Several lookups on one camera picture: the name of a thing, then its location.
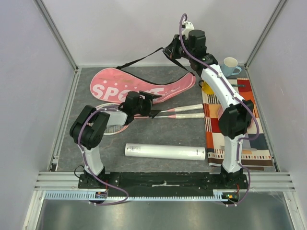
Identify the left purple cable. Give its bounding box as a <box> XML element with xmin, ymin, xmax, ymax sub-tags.
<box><xmin>78</xmin><ymin>109</ymin><xmax>129</xmax><ymax>207</ymax></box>

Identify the pink racket bag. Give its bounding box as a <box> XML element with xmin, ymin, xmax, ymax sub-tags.
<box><xmin>90</xmin><ymin>58</ymin><xmax>196</xmax><ymax>104</ymax></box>

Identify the pink dotted plate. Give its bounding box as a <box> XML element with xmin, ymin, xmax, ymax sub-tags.
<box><xmin>217</xmin><ymin>106</ymin><xmax>254</xmax><ymax>128</ymax></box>

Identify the purple cable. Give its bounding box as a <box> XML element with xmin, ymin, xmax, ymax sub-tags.
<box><xmin>179</xmin><ymin>13</ymin><xmax>260</xmax><ymax>168</ymax></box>
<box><xmin>78</xmin><ymin>109</ymin><xmax>129</xmax><ymax>207</ymax></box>

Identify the yellow mug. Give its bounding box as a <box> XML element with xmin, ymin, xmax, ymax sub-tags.
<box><xmin>198</xmin><ymin>80</ymin><xmax>214</xmax><ymax>95</ymax></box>

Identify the silver fork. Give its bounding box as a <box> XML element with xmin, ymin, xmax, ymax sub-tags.
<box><xmin>242</xmin><ymin>148</ymin><xmax>257</xmax><ymax>152</ymax></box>

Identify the orange patchwork cloth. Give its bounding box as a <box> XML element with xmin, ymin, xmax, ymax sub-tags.
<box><xmin>202</xmin><ymin>78</ymin><xmax>273</xmax><ymax>170</ymax></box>

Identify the white shuttlecock tube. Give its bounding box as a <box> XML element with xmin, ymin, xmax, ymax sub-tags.
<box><xmin>125</xmin><ymin>143</ymin><xmax>206</xmax><ymax>161</ymax></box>

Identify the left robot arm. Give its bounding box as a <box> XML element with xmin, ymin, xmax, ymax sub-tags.
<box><xmin>70</xmin><ymin>91</ymin><xmax>162</xmax><ymax>188</ymax></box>

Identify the light blue mug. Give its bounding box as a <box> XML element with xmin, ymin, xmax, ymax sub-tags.
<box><xmin>221</xmin><ymin>57</ymin><xmax>242</xmax><ymax>78</ymax></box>

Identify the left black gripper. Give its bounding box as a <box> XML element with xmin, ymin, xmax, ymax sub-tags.
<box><xmin>133</xmin><ymin>92</ymin><xmax>161</xmax><ymax>119</ymax></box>

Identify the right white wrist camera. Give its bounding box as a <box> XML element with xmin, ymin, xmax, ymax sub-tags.
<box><xmin>181</xmin><ymin>21</ymin><xmax>194</xmax><ymax>38</ymax></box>

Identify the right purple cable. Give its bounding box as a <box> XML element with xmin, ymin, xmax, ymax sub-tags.
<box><xmin>179</xmin><ymin>13</ymin><xmax>260</xmax><ymax>168</ymax></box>

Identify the pink badminton racket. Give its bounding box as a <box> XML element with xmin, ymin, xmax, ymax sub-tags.
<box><xmin>157</xmin><ymin>104</ymin><xmax>204</xmax><ymax>116</ymax></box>
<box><xmin>104</xmin><ymin>113</ymin><xmax>205</xmax><ymax>135</ymax></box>

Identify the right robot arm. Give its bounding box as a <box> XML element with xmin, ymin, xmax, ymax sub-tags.
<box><xmin>163</xmin><ymin>29</ymin><xmax>255</xmax><ymax>189</ymax></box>

